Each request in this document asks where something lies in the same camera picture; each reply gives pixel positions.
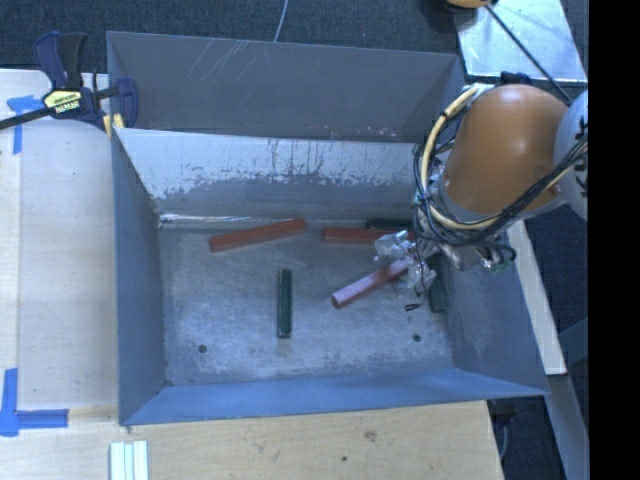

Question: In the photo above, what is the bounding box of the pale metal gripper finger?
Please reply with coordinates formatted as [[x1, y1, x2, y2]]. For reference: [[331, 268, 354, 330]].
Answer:
[[374, 229, 417, 267], [398, 261, 434, 293]]

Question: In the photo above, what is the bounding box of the dark green flat block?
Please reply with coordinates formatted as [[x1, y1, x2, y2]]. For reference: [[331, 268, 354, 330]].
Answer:
[[426, 254, 449, 314], [364, 217, 414, 231], [276, 267, 294, 340]]

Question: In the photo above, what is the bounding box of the grey metal bin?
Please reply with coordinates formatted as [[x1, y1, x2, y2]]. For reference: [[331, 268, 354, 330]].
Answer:
[[105, 30, 552, 427]]

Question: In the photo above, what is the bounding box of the red-brown block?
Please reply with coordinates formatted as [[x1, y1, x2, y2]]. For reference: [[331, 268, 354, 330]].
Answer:
[[331, 258, 414, 310], [208, 217, 309, 254], [320, 226, 417, 245]]

